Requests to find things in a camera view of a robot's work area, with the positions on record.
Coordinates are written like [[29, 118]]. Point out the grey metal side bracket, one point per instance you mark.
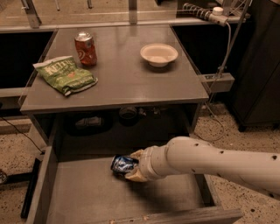
[[213, 85]]

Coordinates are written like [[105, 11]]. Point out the white power strip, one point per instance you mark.
[[215, 15]]

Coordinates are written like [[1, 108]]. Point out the grey metal rail frame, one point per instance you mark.
[[43, 15]]

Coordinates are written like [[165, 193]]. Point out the orange soda can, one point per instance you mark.
[[85, 47]]

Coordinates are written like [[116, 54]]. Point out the dark cabinet at right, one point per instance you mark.
[[255, 98]]

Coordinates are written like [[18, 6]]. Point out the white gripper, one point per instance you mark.
[[144, 166]]

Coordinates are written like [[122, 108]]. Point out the blue pepsi can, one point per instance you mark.
[[123, 164]]

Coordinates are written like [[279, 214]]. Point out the open grey top drawer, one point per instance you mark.
[[76, 186]]

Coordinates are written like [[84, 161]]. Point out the green chip bag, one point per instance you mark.
[[64, 75]]

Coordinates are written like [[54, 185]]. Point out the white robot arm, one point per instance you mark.
[[258, 171]]

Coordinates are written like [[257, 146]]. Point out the grey counter cabinet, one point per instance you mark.
[[133, 105]]

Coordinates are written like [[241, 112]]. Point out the white paper bowl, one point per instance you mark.
[[159, 55]]

